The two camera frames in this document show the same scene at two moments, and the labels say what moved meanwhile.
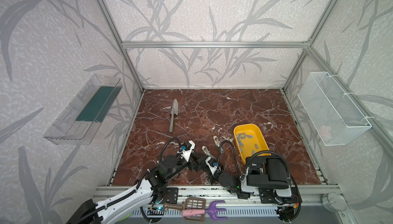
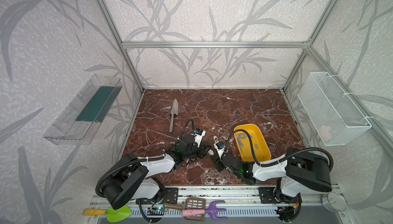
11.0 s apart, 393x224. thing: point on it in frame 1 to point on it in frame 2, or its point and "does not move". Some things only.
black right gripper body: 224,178 to 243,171
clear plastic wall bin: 81,120 does not move
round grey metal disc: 333,201 does not move
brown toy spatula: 190,203 does not move
